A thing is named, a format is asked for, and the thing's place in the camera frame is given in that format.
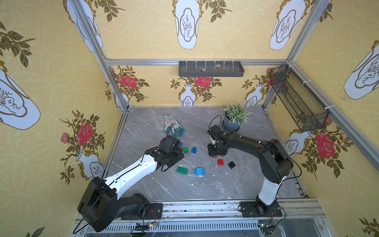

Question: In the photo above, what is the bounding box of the light blue 2x4 brick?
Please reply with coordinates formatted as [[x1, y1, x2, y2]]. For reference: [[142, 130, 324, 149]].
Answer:
[[194, 168, 205, 177]]

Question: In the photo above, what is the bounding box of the teal 2x2 brick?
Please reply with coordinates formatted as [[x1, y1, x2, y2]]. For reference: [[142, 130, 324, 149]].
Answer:
[[195, 168, 205, 176]]

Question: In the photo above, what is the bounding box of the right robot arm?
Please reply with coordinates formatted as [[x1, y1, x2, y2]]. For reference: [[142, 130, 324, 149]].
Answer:
[[207, 125, 294, 216]]

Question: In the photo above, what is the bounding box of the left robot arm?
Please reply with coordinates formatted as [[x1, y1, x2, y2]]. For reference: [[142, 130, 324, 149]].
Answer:
[[78, 135, 184, 232]]

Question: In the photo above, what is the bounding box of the green 2x4 brick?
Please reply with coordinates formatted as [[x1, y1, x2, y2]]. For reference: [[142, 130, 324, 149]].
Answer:
[[176, 166, 189, 175]]

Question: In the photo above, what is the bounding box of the black 2x2 brick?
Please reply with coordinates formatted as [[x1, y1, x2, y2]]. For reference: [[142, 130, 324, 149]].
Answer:
[[228, 162, 236, 169]]

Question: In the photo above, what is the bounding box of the green white work glove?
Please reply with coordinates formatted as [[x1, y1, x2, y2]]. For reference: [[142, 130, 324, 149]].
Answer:
[[164, 114, 185, 137]]

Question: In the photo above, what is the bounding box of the potted plant grey pot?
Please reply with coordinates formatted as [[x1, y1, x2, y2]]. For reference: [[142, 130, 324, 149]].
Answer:
[[223, 103, 251, 132]]

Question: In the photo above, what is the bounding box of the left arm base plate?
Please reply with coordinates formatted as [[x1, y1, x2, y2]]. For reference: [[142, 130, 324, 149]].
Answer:
[[121, 203, 163, 221]]

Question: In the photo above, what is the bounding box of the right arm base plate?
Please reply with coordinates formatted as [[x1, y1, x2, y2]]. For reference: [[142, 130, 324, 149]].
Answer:
[[237, 201, 283, 218]]

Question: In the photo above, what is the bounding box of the grey wall shelf tray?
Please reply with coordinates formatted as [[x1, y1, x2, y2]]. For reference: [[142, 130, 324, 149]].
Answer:
[[178, 60, 245, 78]]

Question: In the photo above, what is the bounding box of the black wire mesh basket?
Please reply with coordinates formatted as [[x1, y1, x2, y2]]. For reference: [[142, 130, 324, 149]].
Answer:
[[269, 65, 329, 131]]

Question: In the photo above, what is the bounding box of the aluminium front rail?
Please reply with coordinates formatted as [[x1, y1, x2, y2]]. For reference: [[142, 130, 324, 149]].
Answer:
[[71, 198, 335, 237]]

